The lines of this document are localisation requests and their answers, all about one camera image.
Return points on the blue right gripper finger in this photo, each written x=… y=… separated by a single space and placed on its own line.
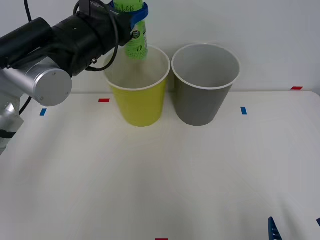
x=274 y=230
x=318 y=222

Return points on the yellow-green plastic bin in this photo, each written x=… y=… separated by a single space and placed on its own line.
x=140 y=105

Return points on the grey plastic bin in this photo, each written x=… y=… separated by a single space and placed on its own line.
x=200 y=105

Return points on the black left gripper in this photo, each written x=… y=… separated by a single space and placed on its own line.
x=117 y=30

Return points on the green apple drink bottle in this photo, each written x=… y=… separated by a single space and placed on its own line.
x=137 y=48

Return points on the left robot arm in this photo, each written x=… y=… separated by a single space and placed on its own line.
x=57 y=50

